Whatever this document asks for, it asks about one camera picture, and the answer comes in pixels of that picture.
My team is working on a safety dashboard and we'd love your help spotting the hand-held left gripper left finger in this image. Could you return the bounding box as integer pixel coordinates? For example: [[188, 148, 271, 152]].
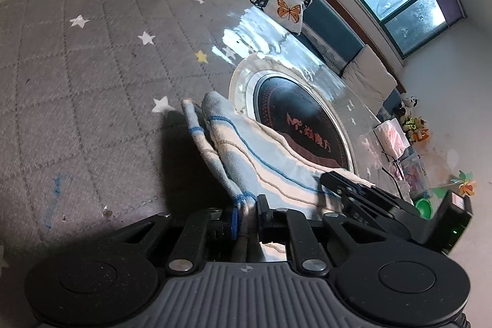
[[111, 206, 241, 273]]

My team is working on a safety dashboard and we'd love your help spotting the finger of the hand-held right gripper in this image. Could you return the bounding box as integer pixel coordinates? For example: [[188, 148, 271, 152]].
[[320, 170, 420, 220], [341, 195, 424, 237]]

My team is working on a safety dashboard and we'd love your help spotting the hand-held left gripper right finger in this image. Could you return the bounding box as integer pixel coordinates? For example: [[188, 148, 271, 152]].
[[257, 194, 389, 274]]

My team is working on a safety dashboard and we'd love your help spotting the blue striped towel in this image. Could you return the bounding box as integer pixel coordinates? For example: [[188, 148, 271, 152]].
[[180, 91, 380, 264]]

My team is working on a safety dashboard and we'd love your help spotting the green bowl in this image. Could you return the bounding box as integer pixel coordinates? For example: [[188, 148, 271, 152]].
[[414, 197, 434, 218]]

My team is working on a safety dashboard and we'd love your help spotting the colourful pinwheel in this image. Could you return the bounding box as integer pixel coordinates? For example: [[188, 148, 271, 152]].
[[450, 170, 478, 199]]

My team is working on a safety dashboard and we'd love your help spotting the clear plastic box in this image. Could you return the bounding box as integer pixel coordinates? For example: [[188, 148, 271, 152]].
[[398, 154, 429, 196]]

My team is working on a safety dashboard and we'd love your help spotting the pink tissue packet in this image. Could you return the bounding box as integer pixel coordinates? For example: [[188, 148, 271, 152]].
[[374, 120, 411, 159]]

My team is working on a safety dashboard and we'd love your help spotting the orange plush toy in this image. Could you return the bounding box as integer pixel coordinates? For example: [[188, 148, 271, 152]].
[[403, 116, 432, 144]]

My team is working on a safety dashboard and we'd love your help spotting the panda plush toy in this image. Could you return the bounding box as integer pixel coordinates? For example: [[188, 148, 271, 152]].
[[400, 95, 420, 115]]

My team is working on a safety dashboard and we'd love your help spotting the round black induction hob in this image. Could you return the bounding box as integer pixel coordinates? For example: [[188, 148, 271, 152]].
[[228, 52, 356, 176]]

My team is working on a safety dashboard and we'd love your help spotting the beige cushion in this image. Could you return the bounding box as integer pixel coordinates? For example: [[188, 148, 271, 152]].
[[341, 45, 399, 103]]

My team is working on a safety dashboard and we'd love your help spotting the blue sofa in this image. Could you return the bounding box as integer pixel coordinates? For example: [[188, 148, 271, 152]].
[[177, 0, 403, 114]]

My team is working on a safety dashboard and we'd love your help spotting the grey star tablecloth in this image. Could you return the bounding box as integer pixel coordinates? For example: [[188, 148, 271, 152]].
[[0, 0, 385, 275]]

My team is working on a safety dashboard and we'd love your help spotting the black cable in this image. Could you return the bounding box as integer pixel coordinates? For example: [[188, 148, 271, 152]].
[[380, 154, 409, 195]]

